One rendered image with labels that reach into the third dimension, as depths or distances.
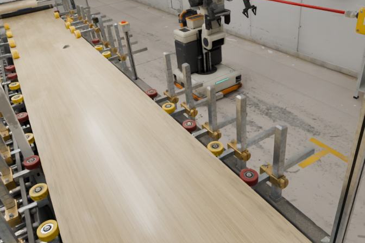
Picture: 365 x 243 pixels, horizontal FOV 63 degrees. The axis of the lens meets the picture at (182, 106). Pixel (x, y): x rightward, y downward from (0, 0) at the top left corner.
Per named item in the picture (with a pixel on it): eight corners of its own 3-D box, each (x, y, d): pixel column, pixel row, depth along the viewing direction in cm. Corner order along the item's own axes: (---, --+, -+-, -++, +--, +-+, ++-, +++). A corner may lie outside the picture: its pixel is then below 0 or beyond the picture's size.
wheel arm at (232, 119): (244, 115, 194) (244, 109, 192) (247, 117, 191) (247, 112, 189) (187, 141, 177) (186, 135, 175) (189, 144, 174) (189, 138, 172)
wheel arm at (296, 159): (308, 151, 154) (309, 145, 152) (314, 155, 152) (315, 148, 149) (243, 190, 137) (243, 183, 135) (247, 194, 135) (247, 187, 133)
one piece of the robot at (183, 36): (177, 77, 390) (169, 13, 347) (212, 65, 412) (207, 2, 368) (191, 87, 365) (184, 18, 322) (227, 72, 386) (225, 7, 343)
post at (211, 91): (215, 152, 188) (211, 84, 163) (219, 154, 186) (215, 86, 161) (211, 154, 187) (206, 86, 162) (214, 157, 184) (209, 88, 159)
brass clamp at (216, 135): (209, 127, 187) (208, 120, 184) (222, 138, 177) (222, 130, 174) (201, 130, 184) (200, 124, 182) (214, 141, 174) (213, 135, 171)
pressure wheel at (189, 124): (192, 145, 171) (190, 128, 165) (181, 140, 175) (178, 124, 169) (200, 137, 176) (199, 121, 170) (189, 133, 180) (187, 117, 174)
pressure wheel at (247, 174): (261, 193, 136) (262, 174, 130) (248, 202, 133) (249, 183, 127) (249, 183, 142) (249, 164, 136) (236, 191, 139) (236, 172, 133)
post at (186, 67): (193, 127, 204) (186, 62, 180) (196, 129, 202) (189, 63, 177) (189, 128, 203) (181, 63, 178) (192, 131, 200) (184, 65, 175)
